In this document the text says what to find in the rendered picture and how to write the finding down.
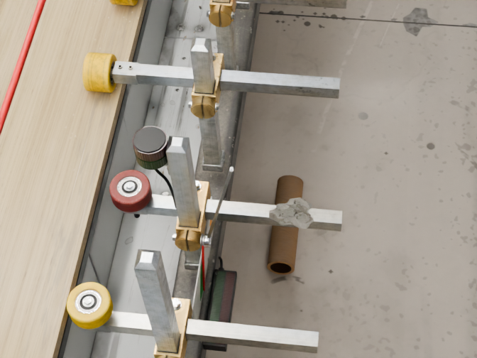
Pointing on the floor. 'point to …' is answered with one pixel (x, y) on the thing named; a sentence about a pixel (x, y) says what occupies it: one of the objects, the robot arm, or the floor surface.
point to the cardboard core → (282, 258)
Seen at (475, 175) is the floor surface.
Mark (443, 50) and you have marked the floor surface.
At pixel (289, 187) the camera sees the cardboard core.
